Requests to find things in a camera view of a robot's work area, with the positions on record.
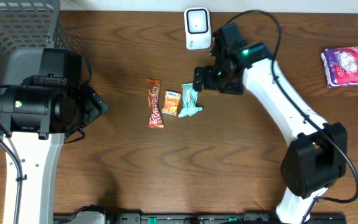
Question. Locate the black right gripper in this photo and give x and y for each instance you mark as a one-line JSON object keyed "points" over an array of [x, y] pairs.
{"points": [[207, 71]]}

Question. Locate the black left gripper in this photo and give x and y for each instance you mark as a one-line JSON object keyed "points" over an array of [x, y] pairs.
{"points": [[95, 101]]}

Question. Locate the teal snack wrapper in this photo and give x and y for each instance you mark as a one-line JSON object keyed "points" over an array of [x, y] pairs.
{"points": [[190, 97]]}

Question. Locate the orange snack packet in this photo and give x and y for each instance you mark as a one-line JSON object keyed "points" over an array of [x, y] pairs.
{"points": [[171, 103]]}

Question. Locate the red chocolate bar wrapper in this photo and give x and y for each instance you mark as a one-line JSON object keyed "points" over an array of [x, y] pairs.
{"points": [[155, 118]]}

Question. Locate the pink purple tissue pack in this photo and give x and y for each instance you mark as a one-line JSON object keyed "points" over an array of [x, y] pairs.
{"points": [[340, 66]]}

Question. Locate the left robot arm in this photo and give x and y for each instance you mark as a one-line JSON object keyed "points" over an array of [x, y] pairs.
{"points": [[37, 118]]}

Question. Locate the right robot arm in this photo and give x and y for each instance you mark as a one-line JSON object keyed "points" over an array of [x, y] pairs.
{"points": [[316, 155]]}

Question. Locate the white barcode scanner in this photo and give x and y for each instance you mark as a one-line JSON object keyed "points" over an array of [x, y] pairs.
{"points": [[197, 28]]}

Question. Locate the grey plastic mesh basket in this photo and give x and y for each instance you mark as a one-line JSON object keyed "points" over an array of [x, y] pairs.
{"points": [[26, 28]]}

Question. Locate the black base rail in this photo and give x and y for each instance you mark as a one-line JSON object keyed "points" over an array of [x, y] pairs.
{"points": [[97, 214]]}

